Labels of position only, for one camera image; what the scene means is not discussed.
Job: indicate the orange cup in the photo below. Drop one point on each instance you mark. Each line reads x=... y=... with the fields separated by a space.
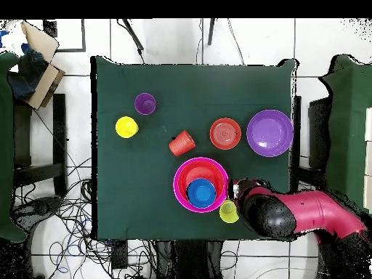
x=181 y=144

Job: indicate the large orange bowl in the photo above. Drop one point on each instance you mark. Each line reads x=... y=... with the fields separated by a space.
x=200 y=170

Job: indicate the large pink bowl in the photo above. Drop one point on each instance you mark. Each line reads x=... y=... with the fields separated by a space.
x=175 y=186

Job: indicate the small blue bowl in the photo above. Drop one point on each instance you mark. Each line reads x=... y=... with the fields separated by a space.
x=201 y=193

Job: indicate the small orange bowl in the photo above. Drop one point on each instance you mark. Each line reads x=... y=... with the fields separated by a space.
x=225 y=133

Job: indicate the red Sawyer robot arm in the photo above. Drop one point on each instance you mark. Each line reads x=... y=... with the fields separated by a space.
x=314 y=209

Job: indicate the dark green tablecloth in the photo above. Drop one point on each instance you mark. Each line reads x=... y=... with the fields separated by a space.
x=145 y=189

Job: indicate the purple cup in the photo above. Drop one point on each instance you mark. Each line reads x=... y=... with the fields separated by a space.
x=145 y=103

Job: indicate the bright yellow cup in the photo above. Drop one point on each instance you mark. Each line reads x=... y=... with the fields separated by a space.
x=126 y=127

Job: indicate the pale yellow cup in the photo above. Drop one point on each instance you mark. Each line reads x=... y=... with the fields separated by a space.
x=228 y=213

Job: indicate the purple bowl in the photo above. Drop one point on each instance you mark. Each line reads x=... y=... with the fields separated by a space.
x=270 y=132

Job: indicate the black tripod leg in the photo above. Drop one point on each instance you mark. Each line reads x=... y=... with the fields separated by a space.
x=133 y=35
x=211 y=32

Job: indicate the black stool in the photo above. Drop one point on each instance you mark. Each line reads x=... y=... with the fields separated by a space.
x=59 y=130

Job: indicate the black box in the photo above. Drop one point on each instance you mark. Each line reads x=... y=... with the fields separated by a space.
x=318 y=133

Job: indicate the cardboard box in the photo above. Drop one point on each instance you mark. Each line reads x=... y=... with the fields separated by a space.
x=43 y=84

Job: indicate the green-covered side table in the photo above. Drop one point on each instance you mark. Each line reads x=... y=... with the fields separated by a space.
x=345 y=145
x=5 y=145

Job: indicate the dark blue cloth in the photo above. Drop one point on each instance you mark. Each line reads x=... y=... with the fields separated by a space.
x=26 y=75

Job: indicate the white box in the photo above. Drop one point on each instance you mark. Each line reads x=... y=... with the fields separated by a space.
x=369 y=158
x=369 y=125

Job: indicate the black pedestal foot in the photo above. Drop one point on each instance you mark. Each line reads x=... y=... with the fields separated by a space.
x=40 y=206

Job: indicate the black square frame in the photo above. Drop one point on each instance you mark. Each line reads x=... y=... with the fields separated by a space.
x=83 y=37

